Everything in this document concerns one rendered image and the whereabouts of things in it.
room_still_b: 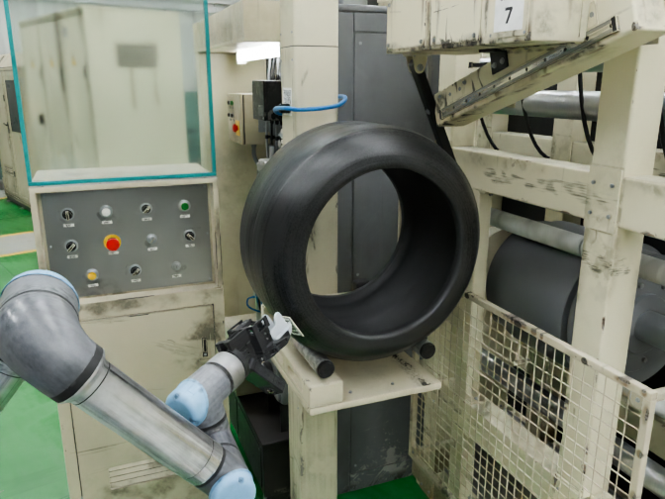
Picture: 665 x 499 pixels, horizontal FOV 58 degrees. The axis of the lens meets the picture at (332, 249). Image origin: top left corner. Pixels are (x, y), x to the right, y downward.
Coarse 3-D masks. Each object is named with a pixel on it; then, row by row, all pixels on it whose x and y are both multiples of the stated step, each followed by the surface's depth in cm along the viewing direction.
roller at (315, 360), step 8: (296, 344) 158; (304, 352) 152; (312, 352) 149; (312, 360) 147; (320, 360) 145; (328, 360) 145; (320, 368) 144; (328, 368) 145; (320, 376) 145; (328, 376) 145
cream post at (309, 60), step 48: (288, 0) 160; (336, 0) 161; (288, 48) 164; (336, 48) 164; (336, 96) 168; (336, 192) 175; (336, 240) 179; (336, 288) 183; (336, 432) 196; (336, 480) 201
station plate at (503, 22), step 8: (496, 0) 122; (504, 0) 119; (512, 0) 117; (520, 0) 115; (496, 8) 122; (504, 8) 120; (512, 8) 117; (520, 8) 115; (496, 16) 122; (504, 16) 120; (512, 16) 118; (520, 16) 116; (496, 24) 122; (504, 24) 120; (512, 24) 118; (520, 24) 116; (496, 32) 123
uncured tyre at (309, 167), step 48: (288, 144) 147; (336, 144) 132; (384, 144) 133; (432, 144) 141; (288, 192) 130; (432, 192) 167; (240, 240) 149; (288, 240) 130; (432, 240) 171; (288, 288) 133; (384, 288) 174; (432, 288) 165; (336, 336) 140; (384, 336) 144
